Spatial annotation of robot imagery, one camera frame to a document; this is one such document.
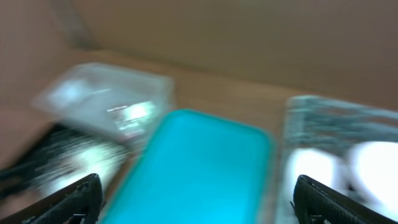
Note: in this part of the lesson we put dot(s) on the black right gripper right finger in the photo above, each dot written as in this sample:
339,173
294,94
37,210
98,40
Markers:
314,202

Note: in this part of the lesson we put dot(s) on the pink plate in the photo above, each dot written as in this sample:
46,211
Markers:
373,173

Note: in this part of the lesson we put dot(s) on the teal serving tray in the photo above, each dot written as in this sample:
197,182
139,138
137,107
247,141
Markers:
196,168

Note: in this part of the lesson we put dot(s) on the black plastic tray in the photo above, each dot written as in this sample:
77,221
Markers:
22,175

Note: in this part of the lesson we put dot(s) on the clear plastic container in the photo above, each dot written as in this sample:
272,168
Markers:
81,96

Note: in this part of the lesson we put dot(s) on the rice and food waste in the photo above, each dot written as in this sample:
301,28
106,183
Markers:
76,162

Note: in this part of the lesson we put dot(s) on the white tissue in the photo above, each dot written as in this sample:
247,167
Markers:
133,117

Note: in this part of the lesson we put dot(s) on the cream paper cup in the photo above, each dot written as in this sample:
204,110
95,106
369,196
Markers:
317,164

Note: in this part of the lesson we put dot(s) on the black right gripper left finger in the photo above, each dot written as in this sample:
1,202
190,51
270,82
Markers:
80,202

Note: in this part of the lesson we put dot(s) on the grey dishwasher rack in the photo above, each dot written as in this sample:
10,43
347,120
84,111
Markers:
332,126

